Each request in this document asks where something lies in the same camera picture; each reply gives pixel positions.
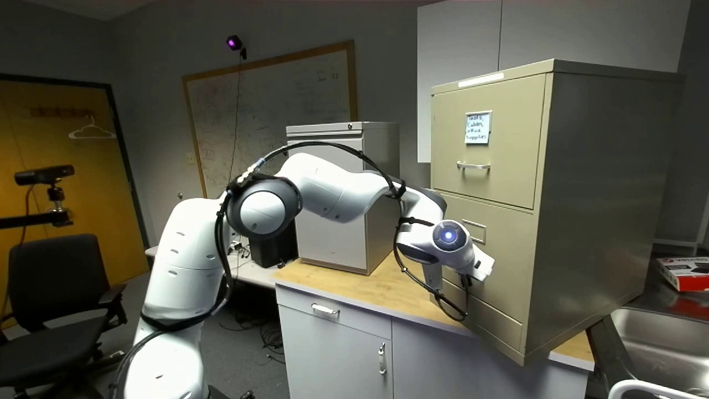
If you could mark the beige filing cabinet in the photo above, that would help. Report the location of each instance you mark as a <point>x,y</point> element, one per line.
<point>604,163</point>

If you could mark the steel sink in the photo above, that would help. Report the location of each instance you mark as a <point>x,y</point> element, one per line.
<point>666,349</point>

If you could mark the beige bottom drawer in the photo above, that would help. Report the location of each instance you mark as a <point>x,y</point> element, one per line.
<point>499,308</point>

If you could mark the white clothes hanger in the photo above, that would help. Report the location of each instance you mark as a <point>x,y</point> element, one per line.
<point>91,131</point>

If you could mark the white wall cupboard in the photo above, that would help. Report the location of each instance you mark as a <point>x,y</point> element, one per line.
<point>464,38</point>

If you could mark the wood framed whiteboard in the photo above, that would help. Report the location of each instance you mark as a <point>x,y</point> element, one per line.
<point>242,111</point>

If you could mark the grey lateral cabinet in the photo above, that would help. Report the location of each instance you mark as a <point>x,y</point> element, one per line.
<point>349,216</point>

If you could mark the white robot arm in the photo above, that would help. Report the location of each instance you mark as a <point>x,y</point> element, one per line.
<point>192,274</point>

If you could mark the beige drawer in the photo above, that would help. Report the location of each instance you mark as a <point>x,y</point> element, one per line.
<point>486,139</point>
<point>499,308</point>

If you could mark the red white box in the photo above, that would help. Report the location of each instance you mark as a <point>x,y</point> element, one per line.
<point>686,274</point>

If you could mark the purple lit camera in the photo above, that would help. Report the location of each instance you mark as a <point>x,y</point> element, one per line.
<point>237,46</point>

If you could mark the beige top drawer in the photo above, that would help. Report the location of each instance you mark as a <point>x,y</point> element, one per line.
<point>486,139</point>

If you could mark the black office chair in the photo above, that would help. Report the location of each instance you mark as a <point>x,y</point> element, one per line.
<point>60,295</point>

